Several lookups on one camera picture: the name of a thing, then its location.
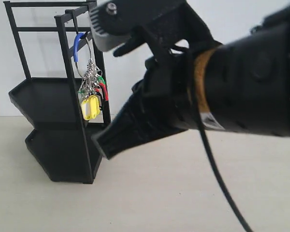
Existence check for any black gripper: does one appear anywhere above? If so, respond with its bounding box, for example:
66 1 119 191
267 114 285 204
90 26 223 160

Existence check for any black two-tier corner rack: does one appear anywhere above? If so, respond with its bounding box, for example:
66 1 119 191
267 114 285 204
4 0 111 184

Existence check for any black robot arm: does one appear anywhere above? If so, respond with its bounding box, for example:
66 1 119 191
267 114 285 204
90 0 290 159

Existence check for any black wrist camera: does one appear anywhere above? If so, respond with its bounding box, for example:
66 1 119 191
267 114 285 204
89 0 213 52

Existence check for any colourful key tag bunch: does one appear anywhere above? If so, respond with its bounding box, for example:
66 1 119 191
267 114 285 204
73 32 108 121

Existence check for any black metal hook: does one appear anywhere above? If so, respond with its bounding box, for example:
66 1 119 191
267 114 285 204
65 9 90 34

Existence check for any black camera cable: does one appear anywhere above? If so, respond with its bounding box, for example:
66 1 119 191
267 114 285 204
169 44 254 232

